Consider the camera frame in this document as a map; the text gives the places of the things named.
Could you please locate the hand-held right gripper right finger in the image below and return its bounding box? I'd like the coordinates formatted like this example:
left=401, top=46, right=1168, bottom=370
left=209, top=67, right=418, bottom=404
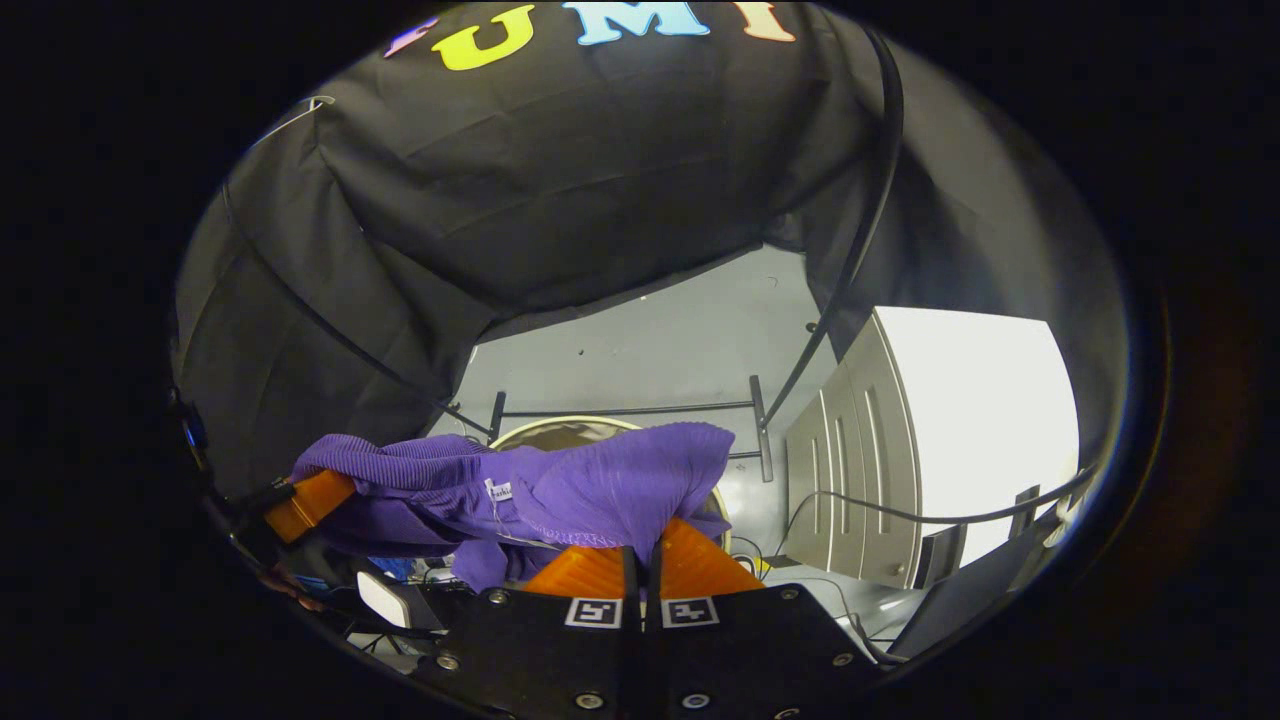
left=645, top=515, right=881, bottom=720

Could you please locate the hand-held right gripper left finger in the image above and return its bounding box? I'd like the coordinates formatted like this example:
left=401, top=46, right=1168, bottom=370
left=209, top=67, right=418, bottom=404
left=412, top=545, right=641, bottom=720

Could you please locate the purple knit cardigan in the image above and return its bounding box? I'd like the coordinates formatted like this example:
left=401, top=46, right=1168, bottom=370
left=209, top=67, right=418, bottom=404
left=290, top=421, right=737, bottom=594

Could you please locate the beige round laundry hamper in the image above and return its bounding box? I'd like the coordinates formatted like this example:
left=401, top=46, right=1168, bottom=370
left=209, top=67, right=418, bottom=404
left=488, top=414, right=734, bottom=557

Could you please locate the black clothes rack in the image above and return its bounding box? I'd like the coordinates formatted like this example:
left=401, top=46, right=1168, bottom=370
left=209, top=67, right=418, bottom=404
left=222, top=25, right=906, bottom=484

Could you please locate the small white device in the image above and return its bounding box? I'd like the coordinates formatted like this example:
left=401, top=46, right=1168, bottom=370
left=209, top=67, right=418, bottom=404
left=356, top=570, right=417, bottom=630

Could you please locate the dark grey panel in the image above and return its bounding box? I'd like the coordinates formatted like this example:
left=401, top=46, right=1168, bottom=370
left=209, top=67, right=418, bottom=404
left=885, top=508, right=1067, bottom=661

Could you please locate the black backdrop cloth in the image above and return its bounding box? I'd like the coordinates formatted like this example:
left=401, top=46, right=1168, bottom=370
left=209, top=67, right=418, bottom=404
left=170, top=0, right=1131, bottom=501

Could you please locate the black cable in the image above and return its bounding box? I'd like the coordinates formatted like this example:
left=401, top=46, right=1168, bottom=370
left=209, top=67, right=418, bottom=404
left=775, top=465, right=1101, bottom=563

